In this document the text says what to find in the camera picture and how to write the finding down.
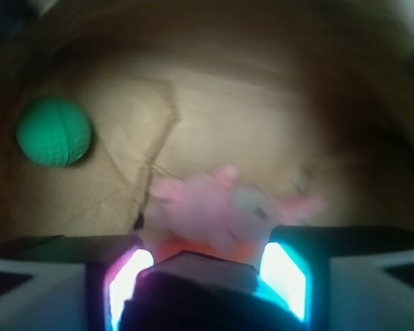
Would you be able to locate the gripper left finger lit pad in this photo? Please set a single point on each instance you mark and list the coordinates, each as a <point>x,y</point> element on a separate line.
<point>68,283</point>

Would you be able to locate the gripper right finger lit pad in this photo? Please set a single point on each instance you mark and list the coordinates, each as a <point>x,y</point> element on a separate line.
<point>341,278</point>

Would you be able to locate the pink plush bunny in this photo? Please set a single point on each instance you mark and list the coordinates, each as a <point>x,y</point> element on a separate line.
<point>218,210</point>

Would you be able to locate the green ball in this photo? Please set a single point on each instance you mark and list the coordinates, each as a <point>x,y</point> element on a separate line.
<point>53,131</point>

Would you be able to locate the brown paper bag bin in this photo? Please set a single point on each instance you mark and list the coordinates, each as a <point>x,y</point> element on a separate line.
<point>302,96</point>

